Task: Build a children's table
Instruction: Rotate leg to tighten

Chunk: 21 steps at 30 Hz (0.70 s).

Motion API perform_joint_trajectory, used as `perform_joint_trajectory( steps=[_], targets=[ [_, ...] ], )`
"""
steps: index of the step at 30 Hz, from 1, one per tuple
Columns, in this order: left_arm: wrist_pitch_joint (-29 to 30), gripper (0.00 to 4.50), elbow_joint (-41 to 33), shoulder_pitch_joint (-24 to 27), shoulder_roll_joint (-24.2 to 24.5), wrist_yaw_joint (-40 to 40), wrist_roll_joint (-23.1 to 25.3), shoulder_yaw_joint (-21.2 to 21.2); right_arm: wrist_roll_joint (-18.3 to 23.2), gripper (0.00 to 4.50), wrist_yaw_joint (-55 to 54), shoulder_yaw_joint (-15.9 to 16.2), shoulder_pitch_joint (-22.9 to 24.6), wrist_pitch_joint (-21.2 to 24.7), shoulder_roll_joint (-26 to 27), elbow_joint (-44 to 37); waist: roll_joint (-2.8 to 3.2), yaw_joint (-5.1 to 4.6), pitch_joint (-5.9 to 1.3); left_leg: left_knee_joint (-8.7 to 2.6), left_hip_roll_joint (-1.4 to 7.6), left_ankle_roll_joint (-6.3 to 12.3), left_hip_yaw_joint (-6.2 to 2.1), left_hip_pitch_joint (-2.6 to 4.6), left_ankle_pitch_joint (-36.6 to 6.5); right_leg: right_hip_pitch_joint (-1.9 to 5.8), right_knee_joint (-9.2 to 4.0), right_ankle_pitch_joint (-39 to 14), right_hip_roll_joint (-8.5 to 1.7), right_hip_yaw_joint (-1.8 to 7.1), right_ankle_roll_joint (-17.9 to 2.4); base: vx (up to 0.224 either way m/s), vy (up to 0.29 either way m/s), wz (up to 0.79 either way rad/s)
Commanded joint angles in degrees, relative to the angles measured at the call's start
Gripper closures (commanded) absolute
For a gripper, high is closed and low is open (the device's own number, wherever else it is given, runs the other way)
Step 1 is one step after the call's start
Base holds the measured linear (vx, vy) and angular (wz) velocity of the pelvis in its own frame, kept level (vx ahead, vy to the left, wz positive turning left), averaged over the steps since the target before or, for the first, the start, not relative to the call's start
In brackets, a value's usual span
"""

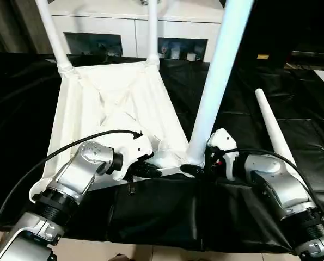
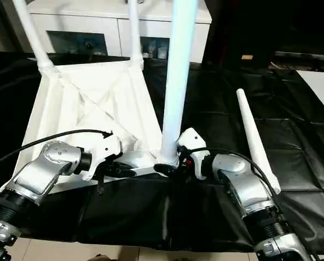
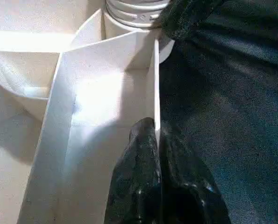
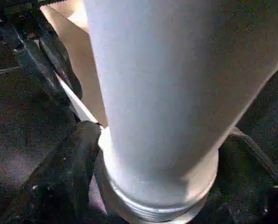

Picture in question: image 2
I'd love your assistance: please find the white plastic table leg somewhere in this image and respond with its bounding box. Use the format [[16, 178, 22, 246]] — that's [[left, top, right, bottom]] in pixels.
[[235, 88, 283, 195], [13, 0, 61, 80], [127, 0, 145, 69], [157, 0, 200, 167]]

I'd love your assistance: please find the white plastic table top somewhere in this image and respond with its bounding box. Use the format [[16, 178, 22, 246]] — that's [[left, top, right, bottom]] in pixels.
[[16, 55, 179, 196]]

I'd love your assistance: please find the white cabinet with glass doors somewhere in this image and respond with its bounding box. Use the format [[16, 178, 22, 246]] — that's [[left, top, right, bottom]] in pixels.
[[22, 0, 213, 65]]

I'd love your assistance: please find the white flat board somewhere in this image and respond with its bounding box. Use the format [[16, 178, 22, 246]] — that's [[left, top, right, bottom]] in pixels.
[[296, 70, 324, 121]]

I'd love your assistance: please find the black plastic mat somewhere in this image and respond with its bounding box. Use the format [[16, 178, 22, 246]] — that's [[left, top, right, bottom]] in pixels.
[[0, 50, 324, 255]]

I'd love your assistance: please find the black left camera cable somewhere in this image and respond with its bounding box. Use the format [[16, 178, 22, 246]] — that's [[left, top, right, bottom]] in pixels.
[[0, 129, 114, 175]]

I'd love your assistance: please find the black horizontal bar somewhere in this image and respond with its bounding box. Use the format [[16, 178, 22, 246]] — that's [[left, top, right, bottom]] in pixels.
[[274, 51, 324, 60]]

